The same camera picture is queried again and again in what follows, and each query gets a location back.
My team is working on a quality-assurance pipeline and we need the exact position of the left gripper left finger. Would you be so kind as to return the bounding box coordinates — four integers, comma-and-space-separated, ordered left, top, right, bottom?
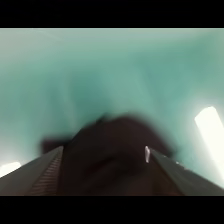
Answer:
0, 145, 65, 197

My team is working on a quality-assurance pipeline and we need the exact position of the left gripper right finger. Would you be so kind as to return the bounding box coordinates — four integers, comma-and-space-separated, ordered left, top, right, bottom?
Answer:
144, 145, 224, 197

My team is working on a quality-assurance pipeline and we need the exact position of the dark brown garment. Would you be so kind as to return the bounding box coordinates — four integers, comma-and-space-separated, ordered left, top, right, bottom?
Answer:
41, 114, 185, 197

